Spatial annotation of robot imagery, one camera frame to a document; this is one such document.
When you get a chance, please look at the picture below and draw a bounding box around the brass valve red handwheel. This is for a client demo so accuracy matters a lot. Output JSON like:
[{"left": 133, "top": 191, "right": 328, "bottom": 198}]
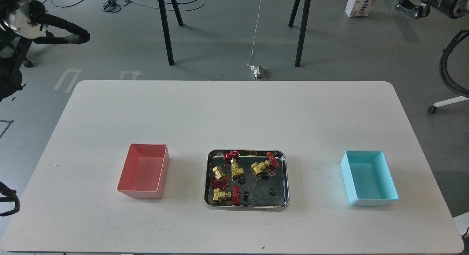
[{"left": 210, "top": 166, "right": 229, "bottom": 190}]

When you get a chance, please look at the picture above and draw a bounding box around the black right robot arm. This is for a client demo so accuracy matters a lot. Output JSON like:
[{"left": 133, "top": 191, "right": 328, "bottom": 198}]
[{"left": 396, "top": 0, "right": 469, "bottom": 19}]

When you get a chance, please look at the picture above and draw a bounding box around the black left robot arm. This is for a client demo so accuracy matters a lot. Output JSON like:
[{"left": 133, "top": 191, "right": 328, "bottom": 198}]
[{"left": 0, "top": 0, "right": 90, "bottom": 99}]

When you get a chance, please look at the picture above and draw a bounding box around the brass valve top centre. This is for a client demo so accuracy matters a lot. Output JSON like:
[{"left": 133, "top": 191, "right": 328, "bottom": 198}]
[{"left": 223, "top": 150, "right": 244, "bottom": 181}]

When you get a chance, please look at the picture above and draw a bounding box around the brass valve top right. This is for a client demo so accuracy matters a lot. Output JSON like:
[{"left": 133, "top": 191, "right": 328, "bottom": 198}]
[{"left": 251, "top": 152, "right": 280, "bottom": 180}]

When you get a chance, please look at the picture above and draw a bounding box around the small black gear bottom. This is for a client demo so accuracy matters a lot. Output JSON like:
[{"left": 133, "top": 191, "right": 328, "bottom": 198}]
[{"left": 243, "top": 191, "right": 250, "bottom": 203}]

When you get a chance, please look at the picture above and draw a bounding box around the brass valve bottom left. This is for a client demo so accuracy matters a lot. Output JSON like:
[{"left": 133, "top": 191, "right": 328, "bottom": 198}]
[{"left": 213, "top": 185, "right": 241, "bottom": 206}]

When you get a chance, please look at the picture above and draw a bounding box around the pink plastic box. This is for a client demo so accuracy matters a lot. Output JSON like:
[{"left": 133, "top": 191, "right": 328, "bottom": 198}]
[{"left": 116, "top": 143, "right": 170, "bottom": 199}]

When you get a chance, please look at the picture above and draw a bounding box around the light blue plastic box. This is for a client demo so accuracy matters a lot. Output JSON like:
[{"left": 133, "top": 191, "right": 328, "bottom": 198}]
[{"left": 340, "top": 150, "right": 399, "bottom": 206}]

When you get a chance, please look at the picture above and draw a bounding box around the white cardboard box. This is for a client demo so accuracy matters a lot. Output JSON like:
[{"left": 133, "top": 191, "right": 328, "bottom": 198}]
[{"left": 345, "top": 0, "right": 377, "bottom": 17}]

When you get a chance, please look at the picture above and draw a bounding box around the white floor power socket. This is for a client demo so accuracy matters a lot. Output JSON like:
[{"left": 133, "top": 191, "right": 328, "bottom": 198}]
[{"left": 250, "top": 65, "right": 268, "bottom": 80}]

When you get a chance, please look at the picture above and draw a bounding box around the stainless steel tray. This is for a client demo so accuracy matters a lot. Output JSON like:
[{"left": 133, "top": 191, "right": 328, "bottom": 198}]
[{"left": 204, "top": 149, "right": 289, "bottom": 209}]

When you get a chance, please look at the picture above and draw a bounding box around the black table leg left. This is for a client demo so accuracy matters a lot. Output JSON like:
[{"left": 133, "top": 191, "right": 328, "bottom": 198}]
[{"left": 158, "top": 0, "right": 183, "bottom": 65}]

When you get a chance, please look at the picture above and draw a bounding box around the black table leg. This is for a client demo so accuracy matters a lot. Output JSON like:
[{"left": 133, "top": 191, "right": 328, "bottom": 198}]
[
  {"left": 158, "top": 0, "right": 183, "bottom": 65},
  {"left": 288, "top": 0, "right": 311, "bottom": 67}
]

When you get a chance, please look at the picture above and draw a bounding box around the black table leg right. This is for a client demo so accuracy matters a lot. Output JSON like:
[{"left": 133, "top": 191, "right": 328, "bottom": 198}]
[{"left": 288, "top": 0, "right": 311, "bottom": 67}]

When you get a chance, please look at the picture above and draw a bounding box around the white chair base caster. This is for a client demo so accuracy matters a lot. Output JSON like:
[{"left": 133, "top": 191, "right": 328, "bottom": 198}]
[{"left": 427, "top": 96, "right": 469, "bottom": 114}]

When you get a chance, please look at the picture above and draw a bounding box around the white floor cable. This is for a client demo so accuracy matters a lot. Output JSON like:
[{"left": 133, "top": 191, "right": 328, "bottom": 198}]
[{"left": 246, "top": 0, "right": 264, "bottom": 69}]

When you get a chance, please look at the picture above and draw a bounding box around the black corrugated cable hose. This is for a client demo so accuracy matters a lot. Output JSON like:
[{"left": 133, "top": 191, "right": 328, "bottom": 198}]
[{"left": 439, "top": 30, "right": 469, "bottom": 97}]

